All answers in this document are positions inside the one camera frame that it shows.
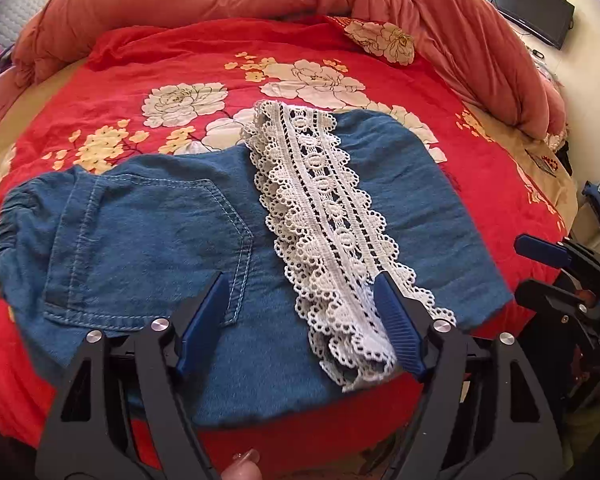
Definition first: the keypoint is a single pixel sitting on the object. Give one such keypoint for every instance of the black flat screen television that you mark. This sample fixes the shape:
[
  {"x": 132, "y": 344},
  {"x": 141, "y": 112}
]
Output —
[{"x": 530, "y": 5}]

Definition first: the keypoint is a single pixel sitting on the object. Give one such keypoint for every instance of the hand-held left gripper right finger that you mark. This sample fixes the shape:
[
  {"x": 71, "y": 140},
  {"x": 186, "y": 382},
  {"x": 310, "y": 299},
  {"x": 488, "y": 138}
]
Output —
[{"x": 397, "y": 325}]

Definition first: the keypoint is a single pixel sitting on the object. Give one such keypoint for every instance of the red floral blanket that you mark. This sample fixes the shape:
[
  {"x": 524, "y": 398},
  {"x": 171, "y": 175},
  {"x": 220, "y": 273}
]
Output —
[{"x": 145, "y": 60}]

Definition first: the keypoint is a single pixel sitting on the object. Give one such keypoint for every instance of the person's left hand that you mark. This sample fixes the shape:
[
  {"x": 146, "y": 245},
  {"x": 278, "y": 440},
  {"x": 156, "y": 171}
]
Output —
[{"x": 242, "y": 465}]

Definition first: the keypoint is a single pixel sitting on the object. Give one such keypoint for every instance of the blue denim pants lace trim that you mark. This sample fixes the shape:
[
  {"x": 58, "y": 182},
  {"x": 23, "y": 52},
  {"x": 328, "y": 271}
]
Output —
[{"x": 145, "y": 240}]

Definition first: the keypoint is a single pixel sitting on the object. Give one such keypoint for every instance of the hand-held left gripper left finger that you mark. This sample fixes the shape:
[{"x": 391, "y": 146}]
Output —
[{"x": 205, "y": 325}]

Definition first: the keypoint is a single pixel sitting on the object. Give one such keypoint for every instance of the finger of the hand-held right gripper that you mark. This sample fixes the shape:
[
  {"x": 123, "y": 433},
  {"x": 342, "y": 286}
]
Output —
[
  {"x": 540, "y": 249},
  {"x": 550, "y": 302}
]

